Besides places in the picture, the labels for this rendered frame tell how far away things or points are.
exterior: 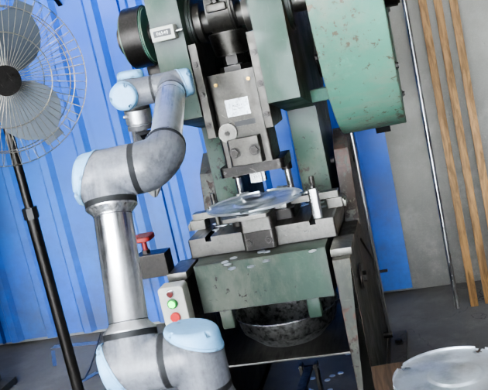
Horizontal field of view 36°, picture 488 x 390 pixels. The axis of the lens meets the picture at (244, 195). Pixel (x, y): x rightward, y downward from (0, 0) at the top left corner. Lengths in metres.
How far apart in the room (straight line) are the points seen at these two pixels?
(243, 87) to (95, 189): 0.73
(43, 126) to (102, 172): 1.05
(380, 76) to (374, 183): 1.56
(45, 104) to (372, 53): 1.22
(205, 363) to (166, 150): 0.46
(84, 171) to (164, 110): 0.27
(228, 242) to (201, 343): 0.73
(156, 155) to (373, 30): 0.61
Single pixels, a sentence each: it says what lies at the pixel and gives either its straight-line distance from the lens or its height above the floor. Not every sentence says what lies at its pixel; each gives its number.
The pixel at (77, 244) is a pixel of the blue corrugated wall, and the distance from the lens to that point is 3.83.
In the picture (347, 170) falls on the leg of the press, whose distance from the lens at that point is 2.52.
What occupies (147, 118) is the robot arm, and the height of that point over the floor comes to 1.09.
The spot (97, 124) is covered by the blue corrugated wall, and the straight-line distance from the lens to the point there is 3.66.
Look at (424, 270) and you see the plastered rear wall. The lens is 3.56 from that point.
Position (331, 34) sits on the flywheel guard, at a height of 1.21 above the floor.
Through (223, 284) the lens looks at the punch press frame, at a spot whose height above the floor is 0.58.
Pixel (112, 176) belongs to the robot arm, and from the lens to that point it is 1.63.
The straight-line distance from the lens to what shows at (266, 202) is 2.15.
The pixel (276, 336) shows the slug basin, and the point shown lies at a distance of 2.29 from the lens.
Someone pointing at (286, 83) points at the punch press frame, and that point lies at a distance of 2.13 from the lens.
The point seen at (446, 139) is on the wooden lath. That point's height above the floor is 0.71.
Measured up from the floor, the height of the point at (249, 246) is 0.66.
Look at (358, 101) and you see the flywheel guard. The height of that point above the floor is 1.03.
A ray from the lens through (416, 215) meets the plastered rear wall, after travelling 3.49.
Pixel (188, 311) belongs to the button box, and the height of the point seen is 0.55.
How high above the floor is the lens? 1.19
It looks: 10 degrees down
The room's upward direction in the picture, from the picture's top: 12 degrees counter-clockwise
